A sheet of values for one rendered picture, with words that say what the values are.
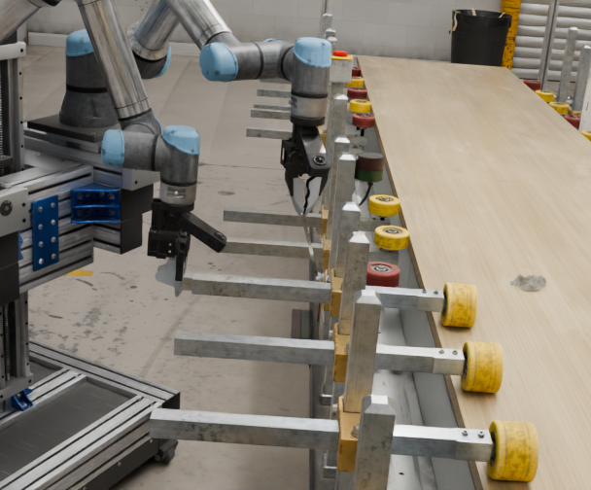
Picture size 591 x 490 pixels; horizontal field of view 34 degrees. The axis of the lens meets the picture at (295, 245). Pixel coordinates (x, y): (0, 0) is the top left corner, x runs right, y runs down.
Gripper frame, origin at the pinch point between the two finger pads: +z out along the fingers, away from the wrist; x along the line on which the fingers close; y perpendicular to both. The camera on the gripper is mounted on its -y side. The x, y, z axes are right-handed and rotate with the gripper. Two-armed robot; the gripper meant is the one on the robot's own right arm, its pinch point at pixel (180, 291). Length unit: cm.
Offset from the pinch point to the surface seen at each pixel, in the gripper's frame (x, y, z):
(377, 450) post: 98, -32, -26
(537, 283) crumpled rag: 4, -74, -12
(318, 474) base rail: 47, -31, 11
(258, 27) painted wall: -802, 21, 55
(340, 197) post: -2.4, -31.4, -23.8
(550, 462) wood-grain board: 71, -61, -11
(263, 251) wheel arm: -23.5, -16.5, -2.1
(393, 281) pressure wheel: 3.0, -44.2, -8.7
